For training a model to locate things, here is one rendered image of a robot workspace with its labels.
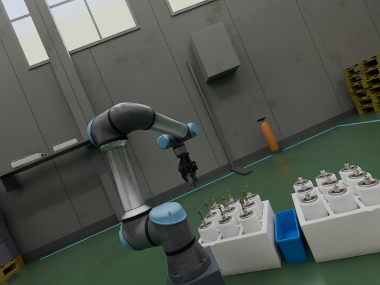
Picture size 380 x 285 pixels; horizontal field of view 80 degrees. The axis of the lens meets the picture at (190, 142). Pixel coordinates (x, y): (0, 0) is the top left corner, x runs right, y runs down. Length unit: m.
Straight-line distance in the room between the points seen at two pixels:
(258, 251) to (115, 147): 0.81
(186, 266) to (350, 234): 0.70
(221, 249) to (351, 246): 0.56
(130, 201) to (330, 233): 0.83
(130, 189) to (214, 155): 2.99
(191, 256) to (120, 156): 0.43
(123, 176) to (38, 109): 3.52
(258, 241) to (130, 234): 0.61
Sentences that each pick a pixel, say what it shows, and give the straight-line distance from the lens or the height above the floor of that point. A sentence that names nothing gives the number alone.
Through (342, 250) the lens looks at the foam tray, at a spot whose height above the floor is 0.04.
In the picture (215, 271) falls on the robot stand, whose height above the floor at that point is 0.30.
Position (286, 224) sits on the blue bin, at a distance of 1.49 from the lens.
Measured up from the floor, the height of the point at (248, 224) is 0.22.
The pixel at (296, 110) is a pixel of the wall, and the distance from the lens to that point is 4.32.
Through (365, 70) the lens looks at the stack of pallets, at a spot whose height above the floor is 0.64.
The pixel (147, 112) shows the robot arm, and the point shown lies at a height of 0.87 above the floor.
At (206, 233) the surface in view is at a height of 0.23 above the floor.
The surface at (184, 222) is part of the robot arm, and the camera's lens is 0.80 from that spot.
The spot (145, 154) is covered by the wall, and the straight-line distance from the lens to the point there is 3.73.
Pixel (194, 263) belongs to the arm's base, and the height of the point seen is 0.34.
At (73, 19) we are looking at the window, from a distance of 4.52.
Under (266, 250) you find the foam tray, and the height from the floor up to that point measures 0.10.
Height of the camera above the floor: 0.70
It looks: level
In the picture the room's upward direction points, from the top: 23 degrees counter-clockwise
